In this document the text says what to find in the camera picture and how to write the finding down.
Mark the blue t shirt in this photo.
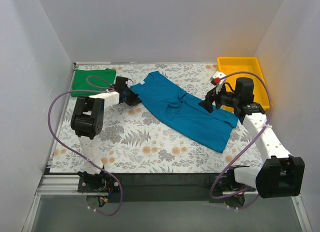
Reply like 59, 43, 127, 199
131, 71, 238, 153

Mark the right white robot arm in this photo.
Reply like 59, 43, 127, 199
199, 72, 305, 199

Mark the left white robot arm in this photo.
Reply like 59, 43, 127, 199
70, 76, 141, 193

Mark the yellow plastic bin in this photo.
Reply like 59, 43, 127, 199
217, 56, 270, 112

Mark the folded green t shirt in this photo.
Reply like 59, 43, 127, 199
70, 68, 116, 97

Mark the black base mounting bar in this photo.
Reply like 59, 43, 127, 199
77, 171, 245, 207

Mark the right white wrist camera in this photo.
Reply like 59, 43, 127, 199
210, 70, 227, 94

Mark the aluminium frame rail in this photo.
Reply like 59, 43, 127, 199
39, 173, 218, 193

